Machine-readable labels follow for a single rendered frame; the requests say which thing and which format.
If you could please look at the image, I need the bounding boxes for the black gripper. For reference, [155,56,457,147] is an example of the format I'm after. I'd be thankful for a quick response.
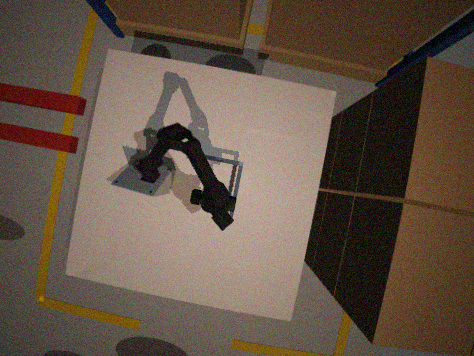
[190,189,237,212]

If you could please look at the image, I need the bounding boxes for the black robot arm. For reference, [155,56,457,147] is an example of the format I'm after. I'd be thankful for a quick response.
[135,122,234,231]

